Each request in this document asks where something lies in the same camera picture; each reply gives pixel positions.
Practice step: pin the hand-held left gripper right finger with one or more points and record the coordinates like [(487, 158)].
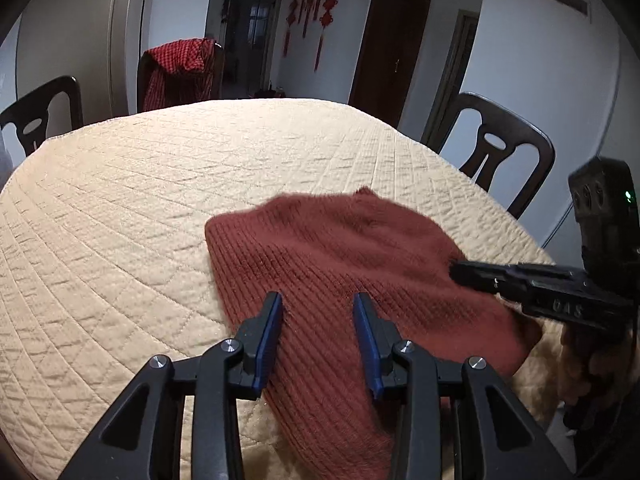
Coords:
[(367, 350)]

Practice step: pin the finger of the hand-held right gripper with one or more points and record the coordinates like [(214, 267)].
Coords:
[(485, 276)]

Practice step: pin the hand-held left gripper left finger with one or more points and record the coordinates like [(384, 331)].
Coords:
[(267, 350)]

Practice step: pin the rust red knit sweater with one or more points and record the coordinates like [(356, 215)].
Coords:
[(325, 255)]

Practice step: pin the person's right hand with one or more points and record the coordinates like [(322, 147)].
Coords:
[(595, 365)]

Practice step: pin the dark wooden chair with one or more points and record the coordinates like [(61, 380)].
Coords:
[(500, 160), (45, 110), (215, 75)]

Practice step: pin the grey brown narrow door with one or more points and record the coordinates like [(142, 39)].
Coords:
[(457, 75)]

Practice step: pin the beige quilted blanket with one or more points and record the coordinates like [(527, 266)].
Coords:
[(125, 200)]

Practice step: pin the dark brown door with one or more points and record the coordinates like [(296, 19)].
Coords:
[(390, 50)]

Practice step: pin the red checked garment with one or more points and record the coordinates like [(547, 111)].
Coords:
[(175, 72)]

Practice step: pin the open doorway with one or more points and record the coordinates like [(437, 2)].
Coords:
[(252, 35)]

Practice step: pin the beige tall refrigerator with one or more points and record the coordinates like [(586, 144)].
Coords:
[(127, 35)]

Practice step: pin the red knot wall ornament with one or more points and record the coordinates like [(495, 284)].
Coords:
[(311, 2), (296, 5), (330, 7)]

